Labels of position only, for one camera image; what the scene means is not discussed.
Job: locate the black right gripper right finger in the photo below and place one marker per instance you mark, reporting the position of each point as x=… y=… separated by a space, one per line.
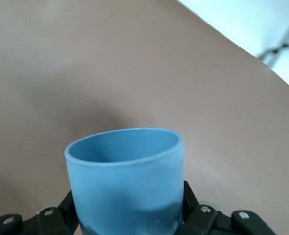
x=220 y=222

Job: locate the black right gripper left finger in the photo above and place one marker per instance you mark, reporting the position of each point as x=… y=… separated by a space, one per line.
x=36 y=224

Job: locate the brown table cover mat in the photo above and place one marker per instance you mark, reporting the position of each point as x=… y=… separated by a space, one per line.
x=61 y=73

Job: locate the blue plastic cup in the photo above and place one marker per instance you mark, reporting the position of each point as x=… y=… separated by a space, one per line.
x=124 y=186

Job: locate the metal stand legs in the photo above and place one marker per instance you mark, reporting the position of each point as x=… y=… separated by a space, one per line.
x=278 y=50

